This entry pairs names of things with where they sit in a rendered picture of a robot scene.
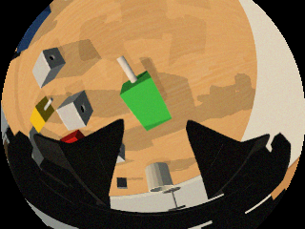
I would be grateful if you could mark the red tray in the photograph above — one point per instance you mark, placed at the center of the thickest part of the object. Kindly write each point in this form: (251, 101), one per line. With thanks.
(72, 137)

